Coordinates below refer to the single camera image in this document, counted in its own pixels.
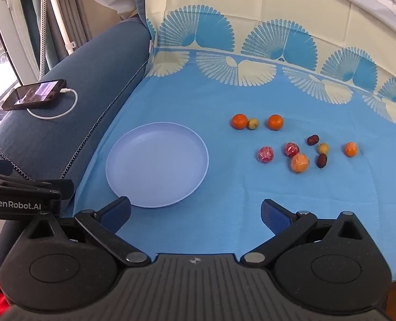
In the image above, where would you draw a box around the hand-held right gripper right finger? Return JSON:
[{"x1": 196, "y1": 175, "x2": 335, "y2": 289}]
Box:
[{"x1": 240, "y1": 199, "x2": 370, "y2": 268}]

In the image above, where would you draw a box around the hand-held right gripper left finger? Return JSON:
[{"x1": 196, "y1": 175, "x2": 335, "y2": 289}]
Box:
[{"x1": 23, "y1": 196, "x2": 152, "y2": 269}]

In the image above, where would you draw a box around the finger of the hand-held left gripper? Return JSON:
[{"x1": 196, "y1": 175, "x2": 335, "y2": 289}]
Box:
[{"x1": 0, "y1": 170, "x2": 75, "y2": 205}]

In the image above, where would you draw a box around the orange candy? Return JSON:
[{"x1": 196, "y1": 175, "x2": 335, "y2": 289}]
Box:
[{"x1": 291, "y1": 153, "x2": 310, "y2": 174}]

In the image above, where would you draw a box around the pale blue plate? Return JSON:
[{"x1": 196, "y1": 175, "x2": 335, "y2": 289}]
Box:
[{"x1": 105, "y1": 122, "x2": 209, "y2": 208}]

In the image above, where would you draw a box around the blue fan-print bed sheet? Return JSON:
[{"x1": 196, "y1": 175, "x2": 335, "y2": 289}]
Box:
[{"x1": 72, "y1": 0, "x2": 396, "y2": 279}]

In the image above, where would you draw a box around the black smartphone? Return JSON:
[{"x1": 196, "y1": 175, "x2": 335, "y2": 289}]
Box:
[{"x1": 1, "y1": 79, "x2": 67, "y2": 112}]

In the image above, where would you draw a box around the blue denim cushion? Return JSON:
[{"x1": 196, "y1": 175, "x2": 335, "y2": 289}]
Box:
[{"x1": 0, "y1": 17, "x2": 152, "y2": 275}]

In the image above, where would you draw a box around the white pipe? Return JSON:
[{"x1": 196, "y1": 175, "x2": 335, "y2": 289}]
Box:
[{"x1": 44, "y1": 0, "x2": 76, "y2": 55}]

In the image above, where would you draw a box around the grey curtain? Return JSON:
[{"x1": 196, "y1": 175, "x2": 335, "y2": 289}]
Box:
[{"x1": 15, "y1": 0, "x2": 92, "y2": 71}]

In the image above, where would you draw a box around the white charging cable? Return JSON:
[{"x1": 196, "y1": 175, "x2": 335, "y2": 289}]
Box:
[{"x1": 27, "y1": 88, "x2": 78, "y2": 120}]

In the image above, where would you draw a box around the white window frame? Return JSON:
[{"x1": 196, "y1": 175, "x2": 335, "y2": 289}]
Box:
[{"x1": 0, "y1": 0, "x2": 41, "y2": 86}]

